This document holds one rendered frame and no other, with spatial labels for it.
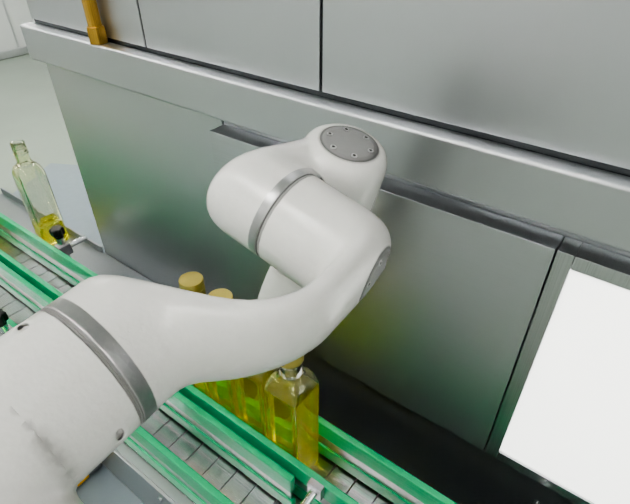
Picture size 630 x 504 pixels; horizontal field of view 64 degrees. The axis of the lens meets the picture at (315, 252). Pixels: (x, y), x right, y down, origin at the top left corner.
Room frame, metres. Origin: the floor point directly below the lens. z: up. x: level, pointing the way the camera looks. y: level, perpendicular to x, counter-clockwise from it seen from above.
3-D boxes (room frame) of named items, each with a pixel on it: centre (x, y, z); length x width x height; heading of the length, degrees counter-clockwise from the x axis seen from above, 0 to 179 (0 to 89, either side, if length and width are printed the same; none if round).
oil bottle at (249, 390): (0.46, 0.08, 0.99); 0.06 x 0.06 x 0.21; 54
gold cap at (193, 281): (0.53, 0.17, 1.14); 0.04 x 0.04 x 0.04
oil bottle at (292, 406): (0.42, 0.03, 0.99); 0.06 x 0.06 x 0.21; 53
